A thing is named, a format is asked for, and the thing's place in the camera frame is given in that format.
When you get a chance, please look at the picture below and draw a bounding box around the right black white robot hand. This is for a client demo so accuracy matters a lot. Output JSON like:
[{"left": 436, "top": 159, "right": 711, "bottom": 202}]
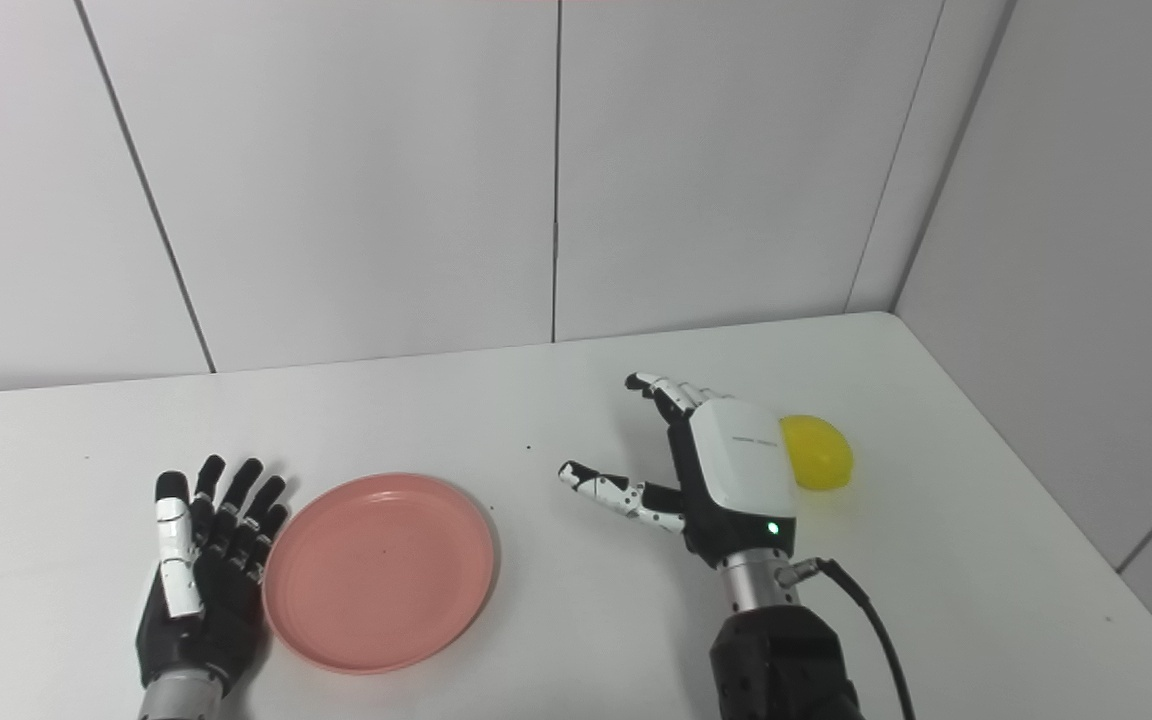
[{"left": 557, "top": 372, "right": 800, "bottom": 572}]

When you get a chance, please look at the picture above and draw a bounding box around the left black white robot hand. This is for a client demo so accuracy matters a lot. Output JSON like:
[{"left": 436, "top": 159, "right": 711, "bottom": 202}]
[{"left": 135, "top": 455, "right": 291, "bottom": 697}]

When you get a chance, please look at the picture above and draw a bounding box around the yellow lemon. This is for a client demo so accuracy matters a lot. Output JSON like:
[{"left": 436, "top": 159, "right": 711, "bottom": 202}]
[{"left": 778, "top": 414, "right": 856, "bottom": 493}]

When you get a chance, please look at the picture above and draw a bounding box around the pink round plate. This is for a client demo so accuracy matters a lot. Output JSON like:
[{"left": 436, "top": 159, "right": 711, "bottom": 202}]
[{"left": 262, "top": 473, "right": 498, "bottom": 675}]

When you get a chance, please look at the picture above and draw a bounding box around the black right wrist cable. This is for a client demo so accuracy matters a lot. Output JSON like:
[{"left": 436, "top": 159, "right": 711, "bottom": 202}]
[{"left": 778, "top": 557, "right": 919, "bottom": 720}]

